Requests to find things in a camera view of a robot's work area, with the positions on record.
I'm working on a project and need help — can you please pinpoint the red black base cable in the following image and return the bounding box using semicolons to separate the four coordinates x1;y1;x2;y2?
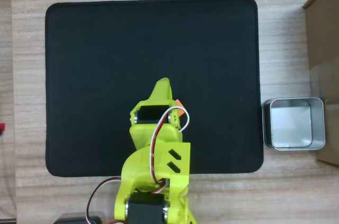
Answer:
86;178;123;224

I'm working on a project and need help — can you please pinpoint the white red black servo cable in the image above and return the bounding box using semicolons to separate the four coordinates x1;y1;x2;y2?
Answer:
149;107;191;193

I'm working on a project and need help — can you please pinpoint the square metal tin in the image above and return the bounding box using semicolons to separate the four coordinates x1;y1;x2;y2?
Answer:
262;97;326;151

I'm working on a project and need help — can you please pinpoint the black plastic box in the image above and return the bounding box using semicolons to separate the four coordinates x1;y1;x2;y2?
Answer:
52;212;103;224

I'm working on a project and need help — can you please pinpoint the brown cardboard box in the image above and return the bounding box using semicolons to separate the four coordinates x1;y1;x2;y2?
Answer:
302;0;339;168

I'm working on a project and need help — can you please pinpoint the small orange object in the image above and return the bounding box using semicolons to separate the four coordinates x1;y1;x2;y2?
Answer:
175;98;186;118

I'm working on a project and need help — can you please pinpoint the black mouse pad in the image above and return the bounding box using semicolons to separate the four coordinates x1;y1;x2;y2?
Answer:
44;0;264;178

